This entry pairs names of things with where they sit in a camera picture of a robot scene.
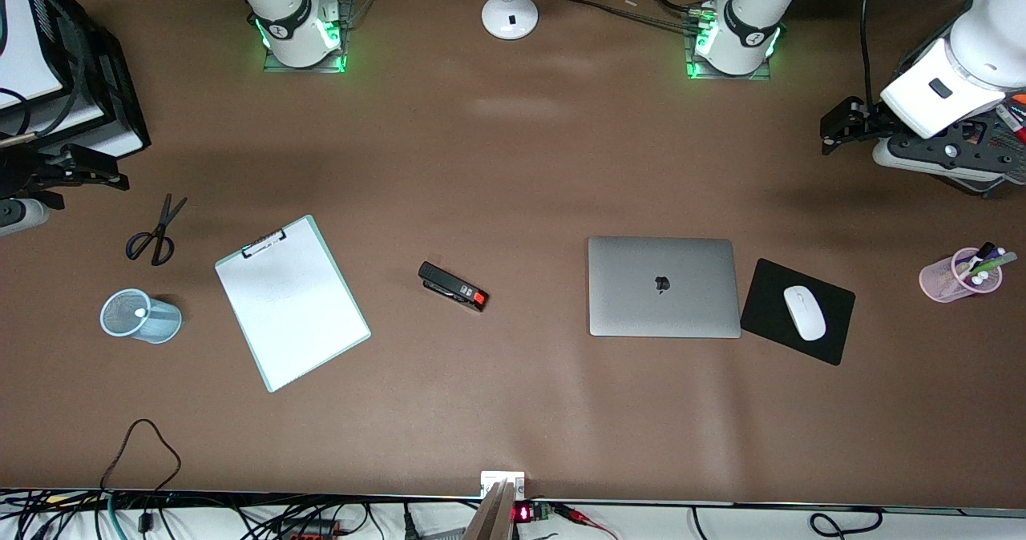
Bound blue mesh pen cup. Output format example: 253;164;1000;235
99;288;183;345

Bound grey wedge post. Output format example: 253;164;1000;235
461;480;518;540

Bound mint clipboard with paper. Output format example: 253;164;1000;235
214;215;372;393

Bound black mouse pad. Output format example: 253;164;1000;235
739;258;857;366

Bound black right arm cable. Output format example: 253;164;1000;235
0;0;91;144

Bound red capped whiteboard marker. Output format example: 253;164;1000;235
996;103;1026;145

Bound black table cable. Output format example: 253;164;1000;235
557;0;706;32

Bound black stacked paper tray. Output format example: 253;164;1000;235
0;0;151;164

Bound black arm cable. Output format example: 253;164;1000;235
859;0;876;104
0;0;91;144

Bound white computer mouse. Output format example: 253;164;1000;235
782;285;827;342

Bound black looped cable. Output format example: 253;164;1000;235
689;506;884;540

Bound silver laptop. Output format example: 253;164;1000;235
588;236;742;339

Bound black cable tangle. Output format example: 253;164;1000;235
0;488;482;540

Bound light green marker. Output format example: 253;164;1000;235
966;252;1019;281

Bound white paper sheet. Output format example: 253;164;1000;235
0;0;65;112
80;127;146;158
0;91;105;150

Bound white round stand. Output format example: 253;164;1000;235
481;0;539;42

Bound thin black cable loop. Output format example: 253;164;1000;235
99;418;183;494

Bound white mounting bracket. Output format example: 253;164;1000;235
480;471;526;499

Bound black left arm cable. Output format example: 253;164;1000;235
859;0;876;104

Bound black stapler orange tip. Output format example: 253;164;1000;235
418;261;489;313

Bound pink mesh pen cup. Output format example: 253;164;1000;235
919;248;1004;304

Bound grey wire mesh organizer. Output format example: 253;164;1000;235
898;11;1026;198

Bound black handled scissors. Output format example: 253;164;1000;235
125;194;188;267

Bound black purple marker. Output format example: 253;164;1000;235
958;241;997;276

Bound clear arm base plate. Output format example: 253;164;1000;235
263;0;348;74
685;7;774;82

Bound red wire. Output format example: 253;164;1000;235
553;504;620;540

